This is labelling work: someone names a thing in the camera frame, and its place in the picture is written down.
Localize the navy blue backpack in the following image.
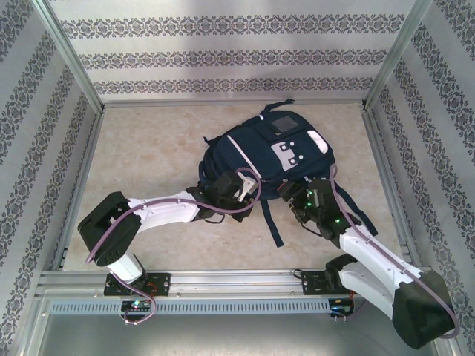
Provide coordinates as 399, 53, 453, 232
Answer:
198, 99, 379, 248

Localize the right controller circuit board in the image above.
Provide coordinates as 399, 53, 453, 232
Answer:
329, 298, 356, 319

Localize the controller circuit board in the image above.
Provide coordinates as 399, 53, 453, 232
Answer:
329, 298, 356, 319
119, 299, 154, 313

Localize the grey metal shelf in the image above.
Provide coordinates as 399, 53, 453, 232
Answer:
22, 309, 457, 356

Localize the left controller circuit board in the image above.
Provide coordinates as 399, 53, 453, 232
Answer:
119, 299, 154, 313

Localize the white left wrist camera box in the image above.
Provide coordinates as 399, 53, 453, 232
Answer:
237, 177, 258, 202

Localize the aluminium mounting rail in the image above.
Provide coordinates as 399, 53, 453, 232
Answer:
35, 269, 431, 297

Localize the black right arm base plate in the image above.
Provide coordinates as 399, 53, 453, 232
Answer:
300, 271, 357, 297

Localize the grey slotted cable duct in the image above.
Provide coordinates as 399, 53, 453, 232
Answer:
50, 299, 331, 315

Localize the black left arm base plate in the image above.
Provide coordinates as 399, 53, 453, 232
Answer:
102, 272, 171, 297

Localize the aluminium rear frame rail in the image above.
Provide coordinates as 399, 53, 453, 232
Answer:
102, 98, 368, 109

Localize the aluminium frame post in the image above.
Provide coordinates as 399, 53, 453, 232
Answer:
31, 0, 105, 112
365, 0, 434, 109

